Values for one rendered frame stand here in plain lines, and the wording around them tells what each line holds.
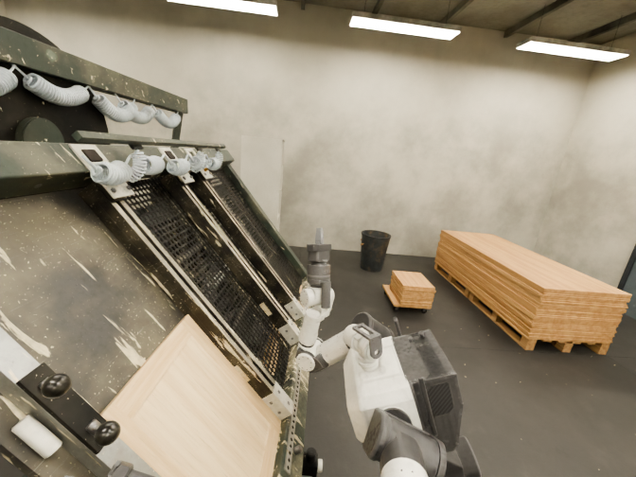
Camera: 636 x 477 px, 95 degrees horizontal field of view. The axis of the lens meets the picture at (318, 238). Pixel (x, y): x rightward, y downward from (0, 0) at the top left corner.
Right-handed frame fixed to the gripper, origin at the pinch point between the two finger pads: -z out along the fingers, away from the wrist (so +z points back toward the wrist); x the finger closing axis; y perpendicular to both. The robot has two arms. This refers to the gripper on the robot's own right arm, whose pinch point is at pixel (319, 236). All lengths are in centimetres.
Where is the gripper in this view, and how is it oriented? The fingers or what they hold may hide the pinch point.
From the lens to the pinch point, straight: 111.3
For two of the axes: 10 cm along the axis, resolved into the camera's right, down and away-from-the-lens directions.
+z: -0.2, 10.0, 0.1
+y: -8.3, -0.3, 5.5
